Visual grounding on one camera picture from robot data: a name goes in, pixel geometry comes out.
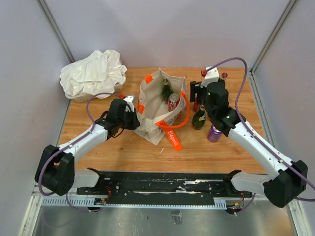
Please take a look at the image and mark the crumpled white cloth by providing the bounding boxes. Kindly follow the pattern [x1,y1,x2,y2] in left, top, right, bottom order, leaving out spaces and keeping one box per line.
[60,50,127,100]

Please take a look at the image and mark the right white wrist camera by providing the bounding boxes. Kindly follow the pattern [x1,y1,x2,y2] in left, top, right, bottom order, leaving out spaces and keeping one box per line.
[201,67,220,88]

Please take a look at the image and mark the aluminium frame post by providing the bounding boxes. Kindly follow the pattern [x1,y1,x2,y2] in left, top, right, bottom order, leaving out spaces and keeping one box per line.
[250,0,299,74]
[36,0,75,63]

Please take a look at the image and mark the dark green glass bottle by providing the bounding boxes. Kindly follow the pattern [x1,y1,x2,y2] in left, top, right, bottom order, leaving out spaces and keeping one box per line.
[161,79,173,104]

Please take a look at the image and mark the purple soda can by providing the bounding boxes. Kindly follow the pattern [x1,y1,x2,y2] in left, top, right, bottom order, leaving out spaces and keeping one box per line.
[207,124,222,142]

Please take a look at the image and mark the red cola can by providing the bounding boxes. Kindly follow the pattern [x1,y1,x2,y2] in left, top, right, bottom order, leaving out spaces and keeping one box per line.
[192,99,200,113]
[168,93,180,112]

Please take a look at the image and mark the left aluminium frame post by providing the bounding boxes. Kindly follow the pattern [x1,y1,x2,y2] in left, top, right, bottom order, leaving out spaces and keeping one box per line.
[36,0,75,63]

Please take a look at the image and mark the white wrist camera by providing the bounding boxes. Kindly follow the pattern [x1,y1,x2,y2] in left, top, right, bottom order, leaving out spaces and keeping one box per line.
[119,94,136,113]
[201,67,220,88]

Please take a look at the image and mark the right aluminium frame post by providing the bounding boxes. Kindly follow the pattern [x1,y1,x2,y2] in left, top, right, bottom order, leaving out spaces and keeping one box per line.
[250,0,299,74]

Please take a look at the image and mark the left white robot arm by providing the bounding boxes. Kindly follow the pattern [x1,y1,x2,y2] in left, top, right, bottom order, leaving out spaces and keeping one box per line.
[34,95,140,196]

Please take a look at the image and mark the green bottle yellow label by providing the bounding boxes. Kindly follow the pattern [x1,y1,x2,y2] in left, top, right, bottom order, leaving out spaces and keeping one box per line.
[192,105,206,130]

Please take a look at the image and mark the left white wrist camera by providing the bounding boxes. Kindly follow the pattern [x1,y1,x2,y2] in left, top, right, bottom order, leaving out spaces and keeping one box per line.
[119,94,136,113]

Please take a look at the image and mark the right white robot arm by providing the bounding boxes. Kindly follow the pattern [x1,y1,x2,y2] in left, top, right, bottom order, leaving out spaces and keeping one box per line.
[190,81,308,208]

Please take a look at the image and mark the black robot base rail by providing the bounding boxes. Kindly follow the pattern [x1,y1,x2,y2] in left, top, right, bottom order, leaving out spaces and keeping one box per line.
[76,171,252,208]

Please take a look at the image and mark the canvas bag orange handles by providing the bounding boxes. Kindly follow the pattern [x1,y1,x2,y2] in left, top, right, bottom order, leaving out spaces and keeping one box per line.
[135,69,190,151]

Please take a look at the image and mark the cola glass bottle red cap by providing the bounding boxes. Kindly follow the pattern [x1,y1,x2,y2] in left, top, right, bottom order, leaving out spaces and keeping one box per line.
[219,72,228,87]

